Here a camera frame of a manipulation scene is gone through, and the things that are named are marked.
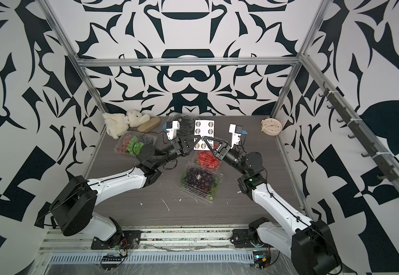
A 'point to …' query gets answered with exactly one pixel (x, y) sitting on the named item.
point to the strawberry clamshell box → (206, 159)
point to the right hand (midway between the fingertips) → (204, 140)
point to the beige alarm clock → (271, 126)
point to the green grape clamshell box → (131, 142)
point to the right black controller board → (261, 259)
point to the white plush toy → (118, 124)
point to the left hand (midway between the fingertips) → (198, 135)
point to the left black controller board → (109, 262)
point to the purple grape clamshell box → (199, 181)
